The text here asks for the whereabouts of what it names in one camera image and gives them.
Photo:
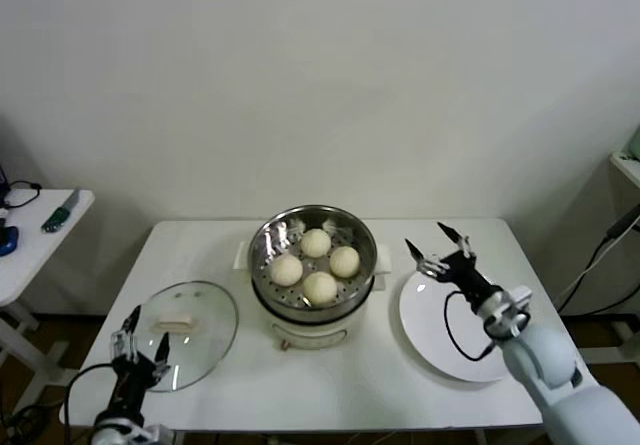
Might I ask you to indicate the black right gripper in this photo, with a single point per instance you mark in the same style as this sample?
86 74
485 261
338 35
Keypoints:
470 277

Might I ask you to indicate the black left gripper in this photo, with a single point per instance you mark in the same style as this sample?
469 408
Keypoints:
132 385

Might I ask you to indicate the white steamed baozi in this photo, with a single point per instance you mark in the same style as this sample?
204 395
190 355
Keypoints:
315 242
286 270
345 261
320 287

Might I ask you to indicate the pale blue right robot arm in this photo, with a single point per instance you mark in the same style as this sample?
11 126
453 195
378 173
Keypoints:
550 360

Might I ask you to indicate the perforated steel steamer basket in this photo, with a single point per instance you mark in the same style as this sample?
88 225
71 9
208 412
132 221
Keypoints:
362 245

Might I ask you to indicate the white round plate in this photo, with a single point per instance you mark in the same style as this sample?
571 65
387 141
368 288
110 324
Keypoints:
425 325

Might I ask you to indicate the white side table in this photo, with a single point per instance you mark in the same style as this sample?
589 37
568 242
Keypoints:
30 255

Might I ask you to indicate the cream electric cooker pot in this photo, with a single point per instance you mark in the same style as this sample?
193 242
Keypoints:
310 335

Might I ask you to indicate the blue plastic gadget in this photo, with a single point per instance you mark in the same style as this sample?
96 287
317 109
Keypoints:
7 240

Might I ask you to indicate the white shelf board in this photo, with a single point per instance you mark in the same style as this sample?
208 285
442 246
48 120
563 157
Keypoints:
627 167

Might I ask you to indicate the mint green container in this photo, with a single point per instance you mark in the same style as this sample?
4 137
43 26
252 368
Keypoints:
635 142

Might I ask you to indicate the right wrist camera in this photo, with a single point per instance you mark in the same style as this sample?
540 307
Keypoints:
521 297

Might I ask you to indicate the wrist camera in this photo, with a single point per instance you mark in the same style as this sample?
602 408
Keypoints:
161 436
521 297

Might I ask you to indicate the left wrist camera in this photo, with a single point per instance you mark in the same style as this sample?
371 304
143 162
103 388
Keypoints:
161 436

